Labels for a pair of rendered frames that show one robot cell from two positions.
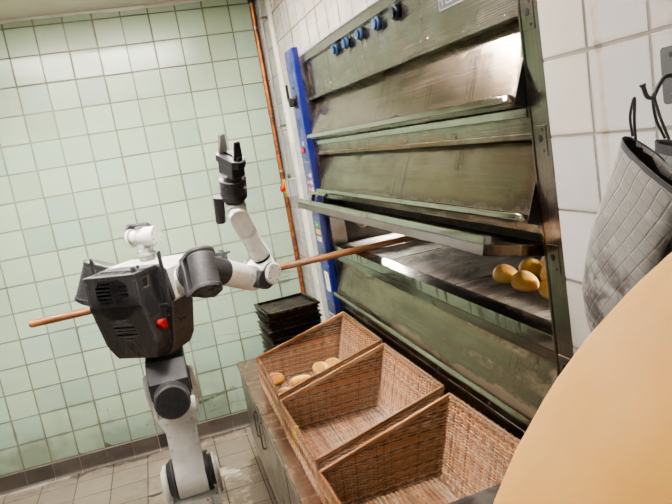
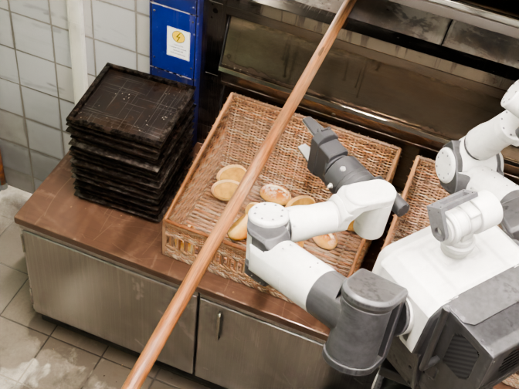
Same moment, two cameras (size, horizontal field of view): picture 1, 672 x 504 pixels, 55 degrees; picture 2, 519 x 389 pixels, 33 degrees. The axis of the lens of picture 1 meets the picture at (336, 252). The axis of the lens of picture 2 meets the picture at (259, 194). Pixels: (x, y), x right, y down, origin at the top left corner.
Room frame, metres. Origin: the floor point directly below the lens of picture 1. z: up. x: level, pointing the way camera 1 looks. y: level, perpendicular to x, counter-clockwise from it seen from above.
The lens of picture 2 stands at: (1.90, 1.73, 2.58)
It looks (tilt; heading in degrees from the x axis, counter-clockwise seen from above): 46 degrees down; 301
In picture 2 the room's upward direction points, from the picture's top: 7 degrees clockwise
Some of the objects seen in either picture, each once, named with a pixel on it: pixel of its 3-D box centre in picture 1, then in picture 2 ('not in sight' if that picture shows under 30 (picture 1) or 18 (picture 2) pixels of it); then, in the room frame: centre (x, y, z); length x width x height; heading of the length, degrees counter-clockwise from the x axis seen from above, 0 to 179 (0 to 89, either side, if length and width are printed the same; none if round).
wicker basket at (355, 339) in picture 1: (317, 364); (282, 201); (2.78, 0.17, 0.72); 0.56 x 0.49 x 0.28; 15
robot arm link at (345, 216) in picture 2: not in sight; (361, 207); (2.37, 0.55, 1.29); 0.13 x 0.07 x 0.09; 58
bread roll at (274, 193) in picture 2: not in sight; (276, 192); (2.86, 0.07, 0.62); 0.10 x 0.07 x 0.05; 18
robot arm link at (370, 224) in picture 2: not in sight; (371, 201); (2.37, 0.51, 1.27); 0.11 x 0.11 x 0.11; 69
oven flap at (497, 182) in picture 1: (390, 175); not in sight; (2.28, -0.23, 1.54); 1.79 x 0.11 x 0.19; 15
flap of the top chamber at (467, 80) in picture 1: (379, 100); not in sight; (2.28, -0.23, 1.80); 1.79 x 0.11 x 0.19; 15
